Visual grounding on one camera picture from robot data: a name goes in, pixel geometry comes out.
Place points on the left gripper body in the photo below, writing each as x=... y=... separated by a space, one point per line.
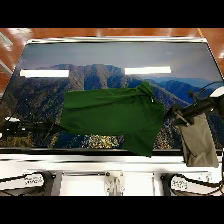
x=55 y=127

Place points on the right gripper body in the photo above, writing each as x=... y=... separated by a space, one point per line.
x=176 y=111

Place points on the grey garment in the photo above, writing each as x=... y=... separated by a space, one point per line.
x=199 y=143

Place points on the green polo shirt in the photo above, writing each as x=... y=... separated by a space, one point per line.
x=113 y=113

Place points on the silver frame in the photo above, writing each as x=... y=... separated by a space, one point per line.
x=113 y=165

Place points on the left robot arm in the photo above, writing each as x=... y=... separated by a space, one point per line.
x=26 y=127

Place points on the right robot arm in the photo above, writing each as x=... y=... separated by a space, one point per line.
x=204 y=106

